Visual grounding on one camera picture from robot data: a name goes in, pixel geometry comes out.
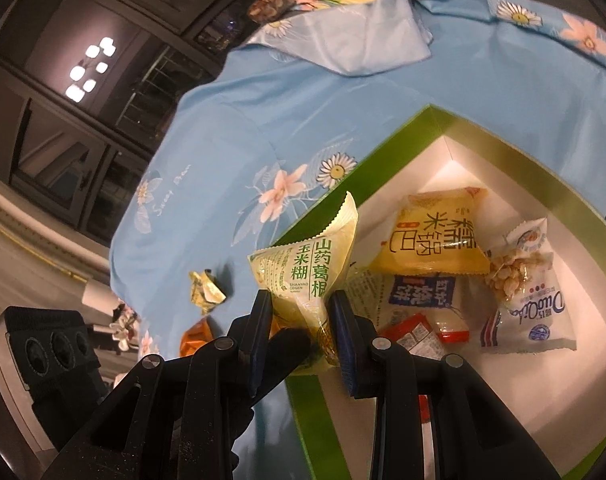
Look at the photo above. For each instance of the orange snack packet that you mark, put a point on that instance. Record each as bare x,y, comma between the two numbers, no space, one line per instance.
198,335

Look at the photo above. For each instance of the white artificial flower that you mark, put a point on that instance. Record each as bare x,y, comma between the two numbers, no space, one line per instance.
123,327

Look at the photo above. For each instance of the green box with white inside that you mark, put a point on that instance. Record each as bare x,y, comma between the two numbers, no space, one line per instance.
533,185

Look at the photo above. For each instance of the light blue floral bedsheet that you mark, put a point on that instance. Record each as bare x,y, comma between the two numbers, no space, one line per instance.
283,110

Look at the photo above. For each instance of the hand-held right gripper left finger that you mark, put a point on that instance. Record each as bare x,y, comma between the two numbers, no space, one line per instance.
257,355

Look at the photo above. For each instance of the small crumpled yellow wrapper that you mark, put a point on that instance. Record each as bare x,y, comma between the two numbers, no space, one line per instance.
205,292

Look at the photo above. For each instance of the clear packet of round puffs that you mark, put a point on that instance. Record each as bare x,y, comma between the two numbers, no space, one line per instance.
528,300

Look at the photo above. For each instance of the white packet with blue label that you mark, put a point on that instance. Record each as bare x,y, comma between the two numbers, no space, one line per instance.
418,292

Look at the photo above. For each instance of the white cylinder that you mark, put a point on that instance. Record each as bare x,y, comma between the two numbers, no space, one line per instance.
95,295

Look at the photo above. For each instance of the yellow rice cracker packet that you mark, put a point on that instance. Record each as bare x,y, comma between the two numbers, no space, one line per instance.
433,245

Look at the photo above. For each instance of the dark patterned cloth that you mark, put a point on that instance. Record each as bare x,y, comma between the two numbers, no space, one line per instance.
270,5

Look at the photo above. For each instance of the ceiling lamp with white bulbs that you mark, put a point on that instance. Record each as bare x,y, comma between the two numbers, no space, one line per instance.
90,67

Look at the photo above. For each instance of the pale yellow green-print snack packet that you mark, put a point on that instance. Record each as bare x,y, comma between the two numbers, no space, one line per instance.
308,270

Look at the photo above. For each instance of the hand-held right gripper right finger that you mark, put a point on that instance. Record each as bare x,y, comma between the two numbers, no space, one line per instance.
345,355

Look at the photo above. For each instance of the red snack packet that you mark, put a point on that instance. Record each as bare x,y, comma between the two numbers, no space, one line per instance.
408,332

